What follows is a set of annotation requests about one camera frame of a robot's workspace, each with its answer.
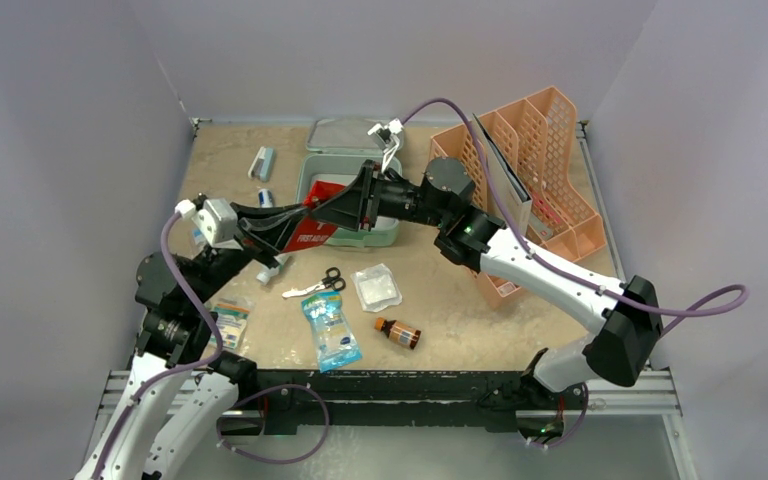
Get black handled scissors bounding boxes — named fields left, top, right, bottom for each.
left=281, top=267, right=346, bottom=299

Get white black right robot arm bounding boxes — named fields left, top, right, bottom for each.
left=311, top=157, right=663, bottom=407

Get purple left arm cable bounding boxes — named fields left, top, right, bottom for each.
left=89, top=210, right=226, bottom=480

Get brown glass medicine bottle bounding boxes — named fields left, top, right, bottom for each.
left=375, top=317, right=421, bottom=350

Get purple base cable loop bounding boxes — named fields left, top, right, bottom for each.
left=216, top=386, right=330, bottom=466

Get peach plastic file organizer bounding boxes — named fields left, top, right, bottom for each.
left=429, top=86, right=606, bottom=310

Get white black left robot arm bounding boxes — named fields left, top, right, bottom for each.
left=76, top=199, right=307, bottom=479

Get white gauze packets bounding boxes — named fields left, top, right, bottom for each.
left=350, top=263, right=403, bottom=313

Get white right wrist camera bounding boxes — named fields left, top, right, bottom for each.
left=367, top=118, right=404, bottom=173

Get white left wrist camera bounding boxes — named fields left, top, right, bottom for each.
left=175, top=198, right=240, bottom=250

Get blue wet wipes packet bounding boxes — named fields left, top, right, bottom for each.
left=301, top=292, right=362, bottom=373

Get small white blue tube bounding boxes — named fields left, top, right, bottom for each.
left=257, top=188, right=275, bottom=208

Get white bottle green label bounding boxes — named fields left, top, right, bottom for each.
left=256, top=253, right=292, bottom=285

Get grey folder in organizer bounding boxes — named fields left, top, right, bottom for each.
left=473, top=112, right=532, bottom=234

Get bandage box in bag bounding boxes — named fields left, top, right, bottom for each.
left=211, top=297, right=253, bottom=351

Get red first aid pouch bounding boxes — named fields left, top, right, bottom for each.
left=282, top=180, right=344, bottom=253

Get mint green open case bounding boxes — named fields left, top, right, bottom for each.
left=295, top=117, right=404, bottom=250

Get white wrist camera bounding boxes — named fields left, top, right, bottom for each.
left=367, top=118, right=404, bottom=173
left=175, top=198, right=240, bottom=250

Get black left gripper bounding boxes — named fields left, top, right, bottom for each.
left=188, top=201, right=309, bottom=305

